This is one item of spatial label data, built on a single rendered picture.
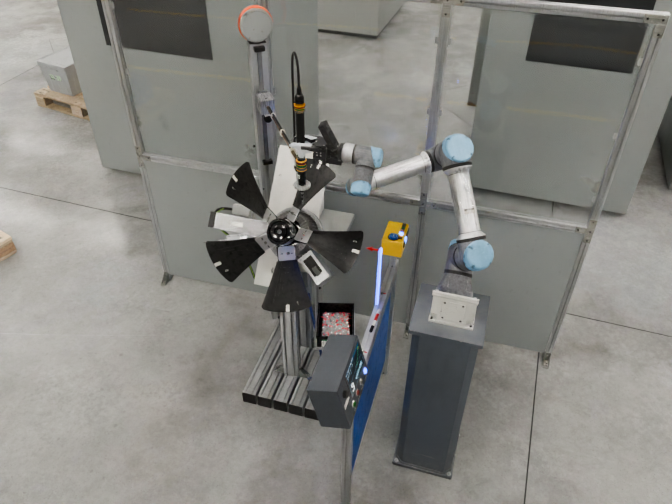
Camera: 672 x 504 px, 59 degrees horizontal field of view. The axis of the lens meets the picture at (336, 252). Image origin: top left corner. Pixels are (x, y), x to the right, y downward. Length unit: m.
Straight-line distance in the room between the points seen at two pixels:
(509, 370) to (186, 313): 2.07
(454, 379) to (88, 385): 2.15
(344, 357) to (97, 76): 3.68
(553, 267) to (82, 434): 2.69
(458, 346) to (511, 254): 0.99
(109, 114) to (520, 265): 3.48
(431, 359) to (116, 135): 3.60
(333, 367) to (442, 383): 0.81
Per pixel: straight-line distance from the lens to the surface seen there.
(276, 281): 2.64
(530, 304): 3.61
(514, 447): 3.47
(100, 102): 5.31
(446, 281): 2.49
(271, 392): 3.45
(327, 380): 1.99
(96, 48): 5.09
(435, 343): 2.54
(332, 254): 2.58
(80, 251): 4.80
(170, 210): 3.92
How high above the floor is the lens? 2.80
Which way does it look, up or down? 39 degrees down
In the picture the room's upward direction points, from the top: 1 degrees clockwise
